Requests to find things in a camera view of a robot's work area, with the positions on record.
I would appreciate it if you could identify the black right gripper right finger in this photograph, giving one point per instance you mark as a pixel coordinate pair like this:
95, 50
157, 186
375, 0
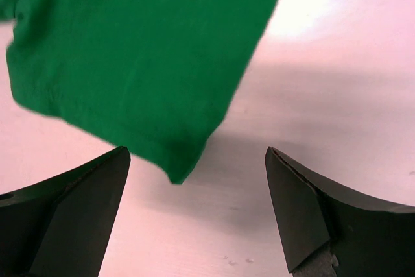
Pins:
328, 229

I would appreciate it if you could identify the green polo shirt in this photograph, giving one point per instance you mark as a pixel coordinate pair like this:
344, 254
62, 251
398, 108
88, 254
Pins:
156, 76

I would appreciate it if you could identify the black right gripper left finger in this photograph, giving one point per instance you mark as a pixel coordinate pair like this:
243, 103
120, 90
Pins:
61, 226

